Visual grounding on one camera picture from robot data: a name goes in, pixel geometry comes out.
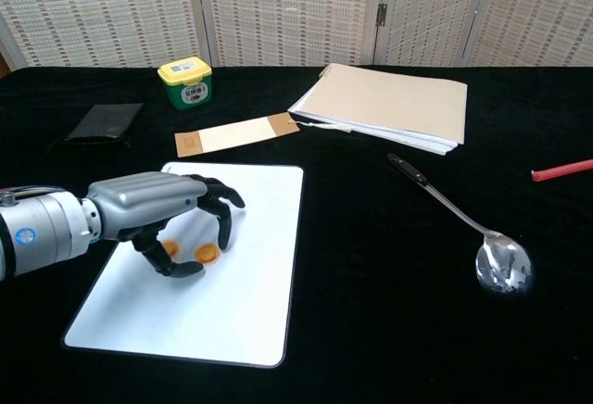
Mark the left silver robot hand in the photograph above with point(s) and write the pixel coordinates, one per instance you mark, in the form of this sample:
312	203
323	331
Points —
139	198

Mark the orange round magnet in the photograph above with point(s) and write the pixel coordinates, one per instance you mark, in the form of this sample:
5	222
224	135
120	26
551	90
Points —
207	254
172	247

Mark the white rectangular magnetic board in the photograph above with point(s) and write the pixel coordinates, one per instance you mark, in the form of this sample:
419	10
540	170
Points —
222	311

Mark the brown white paper bookmark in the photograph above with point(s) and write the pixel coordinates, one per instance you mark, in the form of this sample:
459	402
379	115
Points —
231	135

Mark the yellow lidded green container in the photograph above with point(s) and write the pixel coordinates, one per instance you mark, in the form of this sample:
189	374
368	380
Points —
185	82

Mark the woven folding screen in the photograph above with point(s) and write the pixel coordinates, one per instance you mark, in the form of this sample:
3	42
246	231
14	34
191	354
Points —
287	10

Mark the beige spiral sketchbook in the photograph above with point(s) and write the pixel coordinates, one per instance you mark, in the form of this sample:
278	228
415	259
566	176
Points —
394	103

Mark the black tablecloth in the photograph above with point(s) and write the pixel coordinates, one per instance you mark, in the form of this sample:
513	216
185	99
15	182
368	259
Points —
394	330

